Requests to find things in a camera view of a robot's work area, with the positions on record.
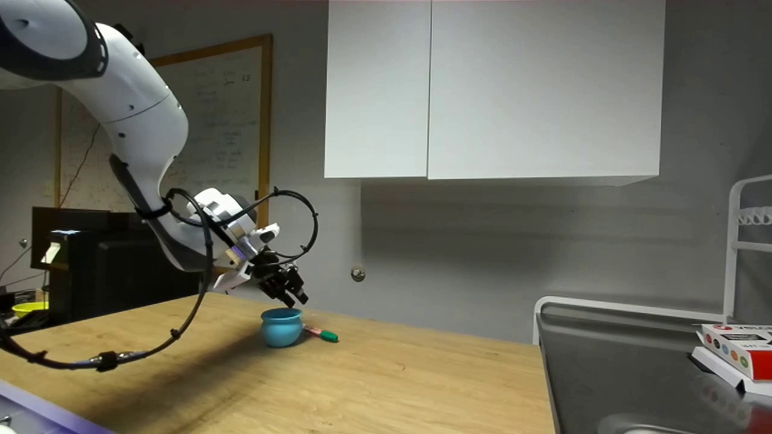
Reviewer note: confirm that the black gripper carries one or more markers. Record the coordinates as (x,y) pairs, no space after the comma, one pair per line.
(278,280)

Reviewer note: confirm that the red green white marker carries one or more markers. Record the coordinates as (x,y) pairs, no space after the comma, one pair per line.
(330,336)

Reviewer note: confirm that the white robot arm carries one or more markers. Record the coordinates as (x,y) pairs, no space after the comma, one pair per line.
(54,42)

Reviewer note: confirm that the blue cup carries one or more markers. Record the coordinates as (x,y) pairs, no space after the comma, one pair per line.
(282,327)

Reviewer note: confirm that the black equipment box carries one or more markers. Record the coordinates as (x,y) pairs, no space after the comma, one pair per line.
(102,262)

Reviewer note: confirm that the wood framed whiteboard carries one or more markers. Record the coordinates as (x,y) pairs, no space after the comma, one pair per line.
(227,98)

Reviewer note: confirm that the yellow object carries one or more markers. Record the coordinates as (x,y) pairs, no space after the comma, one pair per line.
(31,307)

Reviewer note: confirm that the purple edged tray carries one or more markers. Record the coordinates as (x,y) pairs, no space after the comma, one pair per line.
(28,413)

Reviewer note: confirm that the stainless steel sink counter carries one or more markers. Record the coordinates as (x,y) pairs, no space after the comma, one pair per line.
(629,370)

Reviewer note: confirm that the red white box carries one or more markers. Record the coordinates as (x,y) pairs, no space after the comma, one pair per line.
(740,356)

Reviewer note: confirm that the round wall knob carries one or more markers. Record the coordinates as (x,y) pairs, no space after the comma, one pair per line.
(359,272)

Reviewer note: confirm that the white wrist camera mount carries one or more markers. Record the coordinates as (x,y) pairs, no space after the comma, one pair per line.
(239,237)

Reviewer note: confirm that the white wall cabinet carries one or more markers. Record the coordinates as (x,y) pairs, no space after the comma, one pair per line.
(496,89)

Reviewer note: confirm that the white wire dish rack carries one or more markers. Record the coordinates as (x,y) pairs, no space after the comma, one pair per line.
(741,218)

